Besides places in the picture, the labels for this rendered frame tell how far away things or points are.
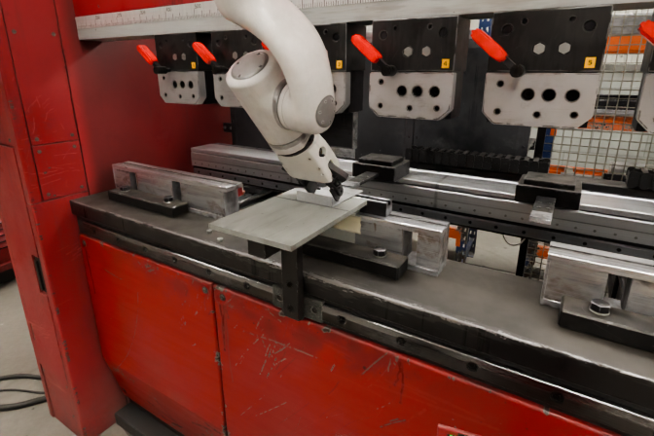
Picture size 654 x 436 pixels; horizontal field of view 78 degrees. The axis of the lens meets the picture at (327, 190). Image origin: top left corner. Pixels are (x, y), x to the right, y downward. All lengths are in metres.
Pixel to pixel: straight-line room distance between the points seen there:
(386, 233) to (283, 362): 0.38
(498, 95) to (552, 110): 0.08
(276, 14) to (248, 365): 0.79
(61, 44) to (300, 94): 0.99
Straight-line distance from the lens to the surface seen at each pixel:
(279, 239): 0.64
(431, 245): 0.79
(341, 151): 0.85
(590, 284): 0.78
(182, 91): 1.08
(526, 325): 0.73
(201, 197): 1.13
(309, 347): 0.90
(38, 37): 1.41
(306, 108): 0.56
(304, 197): 0.81
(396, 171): 1.02
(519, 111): 0.69
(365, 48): 0.72
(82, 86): 1.45
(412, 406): 0.84
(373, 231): 0.83
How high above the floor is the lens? 1.26
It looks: 17 degrees down
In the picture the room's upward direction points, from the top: straight up
